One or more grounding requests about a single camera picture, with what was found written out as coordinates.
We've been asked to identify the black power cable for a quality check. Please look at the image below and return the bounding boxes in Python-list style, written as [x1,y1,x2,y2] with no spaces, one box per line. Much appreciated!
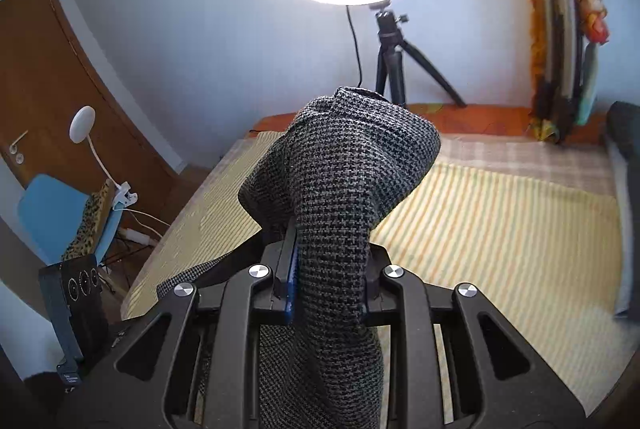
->
[344,4,367,89]

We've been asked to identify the black device with dials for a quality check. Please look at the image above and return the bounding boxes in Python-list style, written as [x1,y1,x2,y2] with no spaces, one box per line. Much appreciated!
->
[38,255,110,387]

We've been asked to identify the light blue chair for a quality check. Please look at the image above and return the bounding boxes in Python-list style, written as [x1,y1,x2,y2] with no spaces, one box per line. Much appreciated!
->
[16,173,124,268]

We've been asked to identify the brown wooden door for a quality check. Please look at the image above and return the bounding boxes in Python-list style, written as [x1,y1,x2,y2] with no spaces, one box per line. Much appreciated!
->
[0,0,177,218]

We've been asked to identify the dark grey woven pants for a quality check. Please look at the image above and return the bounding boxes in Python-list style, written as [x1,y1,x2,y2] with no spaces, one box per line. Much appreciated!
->
[155,85,443,429]

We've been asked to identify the yellow striped bed sheet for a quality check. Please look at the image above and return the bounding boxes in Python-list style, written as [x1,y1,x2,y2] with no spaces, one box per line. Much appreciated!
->
[120,131,639,416]

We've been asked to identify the white power strip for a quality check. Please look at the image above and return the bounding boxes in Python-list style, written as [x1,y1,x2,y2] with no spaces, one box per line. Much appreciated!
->
[118,227,155,246]

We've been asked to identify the folded silver tripod stand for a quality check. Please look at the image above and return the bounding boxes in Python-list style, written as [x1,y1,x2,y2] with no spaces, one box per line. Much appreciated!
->
[533,0,585,144]

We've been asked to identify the white clip desk lamp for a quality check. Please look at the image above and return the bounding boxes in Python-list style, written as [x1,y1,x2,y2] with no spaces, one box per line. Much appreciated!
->
[68,105,139,210]

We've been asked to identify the black mini tripod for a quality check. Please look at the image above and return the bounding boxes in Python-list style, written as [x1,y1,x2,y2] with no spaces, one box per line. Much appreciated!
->
[369,0,466,108]

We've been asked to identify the folded dark navy garment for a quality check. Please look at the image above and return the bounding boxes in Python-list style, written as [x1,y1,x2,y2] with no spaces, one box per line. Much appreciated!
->
[604,100,639,323]

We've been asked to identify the leopard print cloth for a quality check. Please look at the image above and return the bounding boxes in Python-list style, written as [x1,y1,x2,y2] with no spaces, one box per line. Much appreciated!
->
[62,180,115,261]

